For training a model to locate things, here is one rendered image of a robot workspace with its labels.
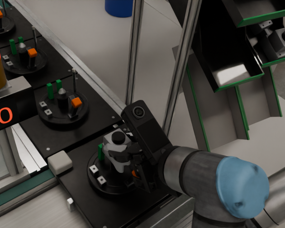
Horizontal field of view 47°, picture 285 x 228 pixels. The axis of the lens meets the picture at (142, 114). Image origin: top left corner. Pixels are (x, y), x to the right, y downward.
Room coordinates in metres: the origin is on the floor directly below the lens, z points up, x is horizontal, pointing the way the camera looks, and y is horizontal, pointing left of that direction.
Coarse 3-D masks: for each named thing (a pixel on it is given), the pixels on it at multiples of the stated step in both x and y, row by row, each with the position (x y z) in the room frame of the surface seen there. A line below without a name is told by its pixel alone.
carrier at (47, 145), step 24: (72, 72) 0.69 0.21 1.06; (48, 96) 0.65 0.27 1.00; (96, 96) 0.70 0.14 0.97; (24, 120) 0.57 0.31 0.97; (48, 120) 0.57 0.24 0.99; (72, 120) 0.58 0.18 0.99; (96, 120) 0.61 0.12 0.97; (120, 120) 0.62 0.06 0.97; (48, 144) 0.50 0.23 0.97; (72, 144) 0.52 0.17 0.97
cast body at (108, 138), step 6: (114, 132) 0.46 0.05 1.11; (120, 132) 0.46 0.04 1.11; (108, 138) 0.44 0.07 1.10; (114, 138) 0.44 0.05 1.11; (120, 138) 0.44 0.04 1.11; (126, 138) 0.45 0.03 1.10; (102, 144) 0.45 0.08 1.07; (120, 144) 0.43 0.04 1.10; (126, 144) 0.44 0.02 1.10; (102, 150) 0.45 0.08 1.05; (108, 156) 0.44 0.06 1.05
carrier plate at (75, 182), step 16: (96, 144) 0.53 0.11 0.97; (80, 160) 0.47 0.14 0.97; (64, 176) 0.42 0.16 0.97; (80, 176) 0.42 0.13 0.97; (80, 192) 0.38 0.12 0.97; (96, 192) 0.39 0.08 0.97; (144, 192) 0.41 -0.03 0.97; (160, 192) 0.41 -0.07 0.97; (80, 208) 0.34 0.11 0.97; (96, 208) 0.35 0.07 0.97; (112, 208) 0.35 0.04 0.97; (128, 208) 0.36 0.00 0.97; (144, 208) 0.37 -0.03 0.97; (96, 224) 0.31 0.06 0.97; (112, 224) 0.32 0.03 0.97; (128, 224) 0.33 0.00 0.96
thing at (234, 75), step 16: (176, 0) 0.70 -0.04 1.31; (208, 0) 0.77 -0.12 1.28; (176, 16) 0.69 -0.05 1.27; (208, 16) 0.72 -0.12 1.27; (224, 16) 0.74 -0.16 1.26; (208, 32) 0.68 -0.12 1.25; (224, 32) 0.70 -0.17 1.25; (240, 32) 0.69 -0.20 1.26; (192, 48) 0.62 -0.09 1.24; (208, 48) 0.64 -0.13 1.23; (224, 48) 0.65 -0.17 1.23; (240, 48) 0.67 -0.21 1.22; (208, 64) 0.58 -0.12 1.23; (224, 64) 0.61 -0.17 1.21; (240, 64) 0.63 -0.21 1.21; (256, 64) 0.63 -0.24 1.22; (208, 80) 0.56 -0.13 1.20; (224, 80) 0.58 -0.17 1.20; (240, 80) 0.59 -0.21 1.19
